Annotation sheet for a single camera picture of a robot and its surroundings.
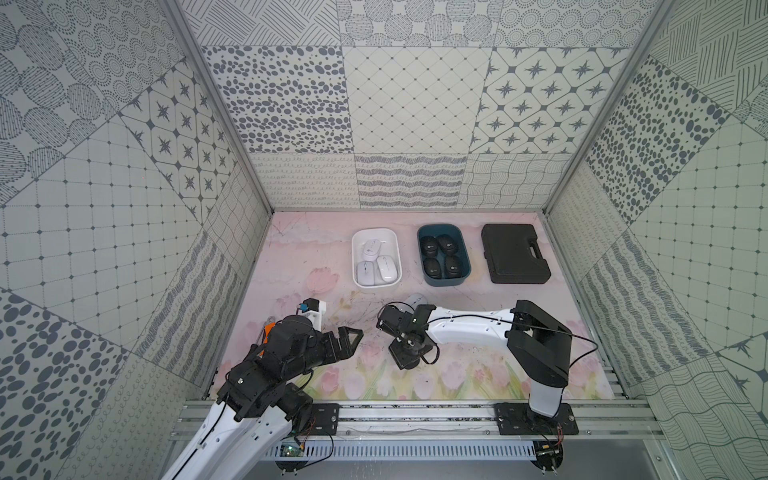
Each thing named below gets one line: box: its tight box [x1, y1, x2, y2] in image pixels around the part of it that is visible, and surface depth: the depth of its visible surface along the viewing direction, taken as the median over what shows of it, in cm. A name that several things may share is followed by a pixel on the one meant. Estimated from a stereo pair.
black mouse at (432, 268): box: [424, 257, 442, 279], surface depth 103 cm
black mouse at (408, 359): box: [392, 351, 430, 370], surface depth 76 cm
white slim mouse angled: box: [406, 292, 428, 305], surface depth 97 cm
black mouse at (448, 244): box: [438, 234, 459, 256], surface depth 109 cm
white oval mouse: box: [362, 239, 381, 261], surface depth 108 cm
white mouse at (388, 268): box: [376, 255, 398, 283], surface depth 103 cm
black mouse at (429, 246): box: [420, 236, 439, 257], surface depth 109 cm
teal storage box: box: [417, 224, 472, 287], surface depth 106 cm
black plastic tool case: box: [481, 224, 551, 284], surface depth 104 cm
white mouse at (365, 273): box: [356, 261, 375, 285], surface depth 103 cm
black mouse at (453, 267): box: [445, 255, 462, 278], surface depth 103 cm
